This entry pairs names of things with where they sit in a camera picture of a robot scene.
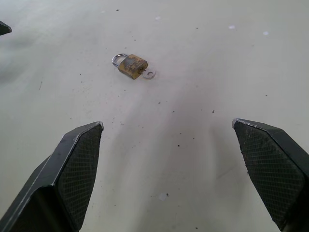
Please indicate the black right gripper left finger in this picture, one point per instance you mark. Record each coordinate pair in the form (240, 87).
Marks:
(60, 174)

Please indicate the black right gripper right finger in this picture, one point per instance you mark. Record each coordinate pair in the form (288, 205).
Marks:
(270, 164)

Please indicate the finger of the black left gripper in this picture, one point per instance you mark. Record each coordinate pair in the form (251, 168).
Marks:
(4, 28)

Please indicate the small silver key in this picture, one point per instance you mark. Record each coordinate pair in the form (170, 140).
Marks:
(149, 73)

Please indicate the brass padlock with steel shackle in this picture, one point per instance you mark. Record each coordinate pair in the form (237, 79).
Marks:
(131, 65)

